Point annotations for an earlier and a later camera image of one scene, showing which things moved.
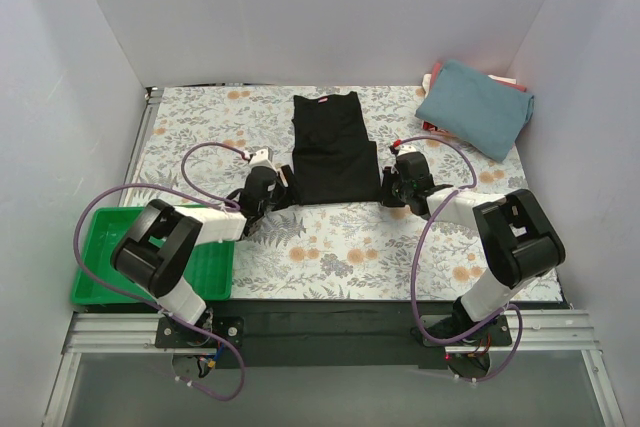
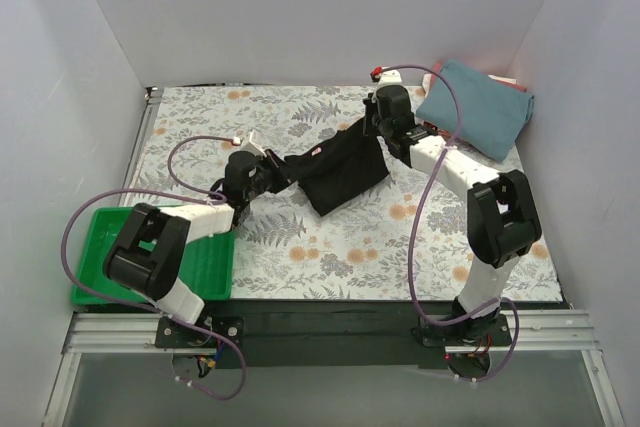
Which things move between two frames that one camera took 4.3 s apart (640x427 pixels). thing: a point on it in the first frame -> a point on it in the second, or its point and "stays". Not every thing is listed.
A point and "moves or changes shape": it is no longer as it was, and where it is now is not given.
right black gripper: [391, 190] -> [373, 114]
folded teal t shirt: [486, 113] stays
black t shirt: [333, 160] moves or changes shape
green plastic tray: [209, 267] stays
